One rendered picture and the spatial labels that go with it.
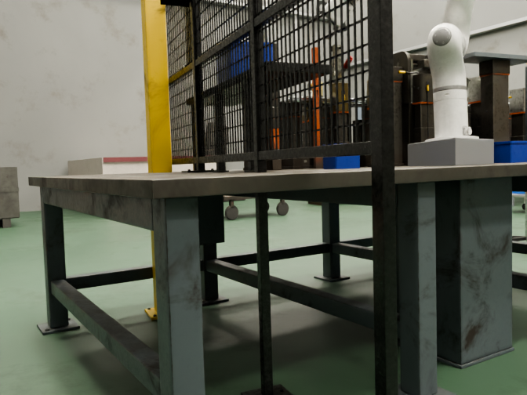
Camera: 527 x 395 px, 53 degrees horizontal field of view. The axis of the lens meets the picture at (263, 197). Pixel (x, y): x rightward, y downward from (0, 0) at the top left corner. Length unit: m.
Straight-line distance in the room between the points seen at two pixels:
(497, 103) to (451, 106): 0.51
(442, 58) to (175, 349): 1.40
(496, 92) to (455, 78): 0.49
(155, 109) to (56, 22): 8.51
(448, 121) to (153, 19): 1.44
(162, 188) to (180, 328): 0.31
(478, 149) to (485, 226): 0.28
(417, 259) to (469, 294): 0.41
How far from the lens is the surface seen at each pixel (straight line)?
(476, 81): 2.76
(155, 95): 2.60
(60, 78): 10.82
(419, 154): 2.06
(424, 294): 1.65
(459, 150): 1.97
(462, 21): 2.20
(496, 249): 2.08
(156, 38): 2.66
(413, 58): 2.47
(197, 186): 1.12
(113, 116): 10.96
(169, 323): 1.18
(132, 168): 8.37
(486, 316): 2.09
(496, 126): 2.53
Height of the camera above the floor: 0.72
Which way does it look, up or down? 4 degrees down
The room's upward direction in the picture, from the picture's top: 2 degrees counter-clockwise
